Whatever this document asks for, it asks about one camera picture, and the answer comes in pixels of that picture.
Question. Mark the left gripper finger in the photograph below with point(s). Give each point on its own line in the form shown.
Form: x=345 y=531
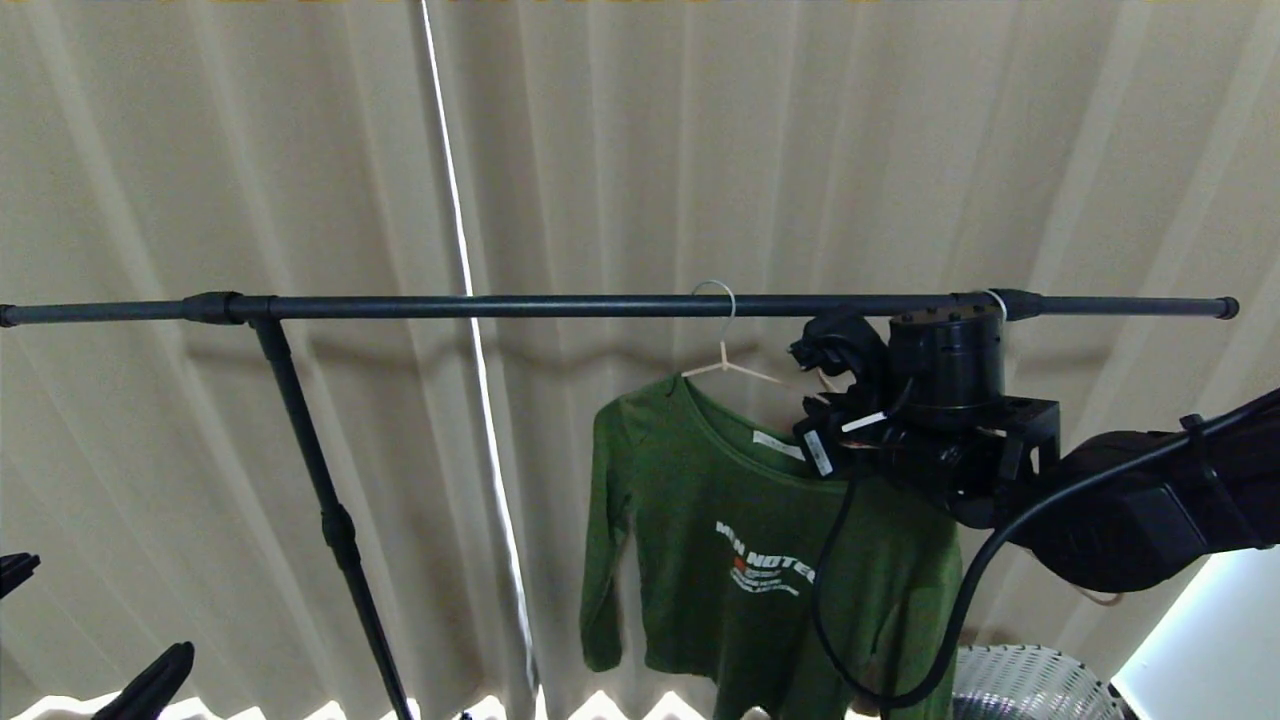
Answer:
x=150 y=685
x=15 y=572

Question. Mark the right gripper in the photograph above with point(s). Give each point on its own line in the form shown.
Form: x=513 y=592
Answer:
x=845 y=350

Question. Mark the green long-sleeved shirt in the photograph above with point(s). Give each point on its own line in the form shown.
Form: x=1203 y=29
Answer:
x=700 y=520

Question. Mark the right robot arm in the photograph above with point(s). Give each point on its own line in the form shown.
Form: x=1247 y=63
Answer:
x=1120 y=520

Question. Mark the pink clothes hanger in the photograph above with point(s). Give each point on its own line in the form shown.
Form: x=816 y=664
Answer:
x=723 y=352

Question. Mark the black clothes rack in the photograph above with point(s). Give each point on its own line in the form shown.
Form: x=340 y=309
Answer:
x=600 y=306

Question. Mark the beige curtain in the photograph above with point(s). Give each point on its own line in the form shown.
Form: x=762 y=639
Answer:
x=200 y=150

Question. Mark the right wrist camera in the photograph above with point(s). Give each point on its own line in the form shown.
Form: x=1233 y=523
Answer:
x=830 y=450

